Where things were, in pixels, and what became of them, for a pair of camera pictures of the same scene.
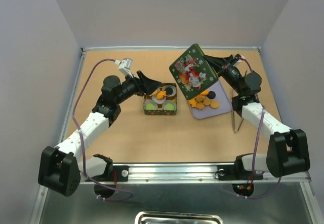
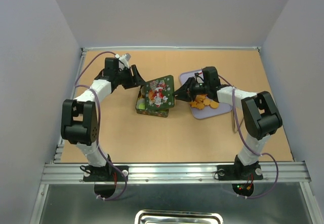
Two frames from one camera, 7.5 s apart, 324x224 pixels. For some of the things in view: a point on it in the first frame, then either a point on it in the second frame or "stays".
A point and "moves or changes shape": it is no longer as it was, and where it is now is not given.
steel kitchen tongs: [233, 122] stays
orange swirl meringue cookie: [200, 98] stays
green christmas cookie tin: [163, 101] moves or changes shape
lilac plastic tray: [221, 97] stays
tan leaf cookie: [200, 105] stays
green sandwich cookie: [150, 106] -> [142, 106]
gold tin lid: [193, 72] -> [158, 93]
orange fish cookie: [193, 103] stays
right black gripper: [219, 62] -> [184, 92]
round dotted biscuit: [214, 104] stays
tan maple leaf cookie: [206, 102] stays
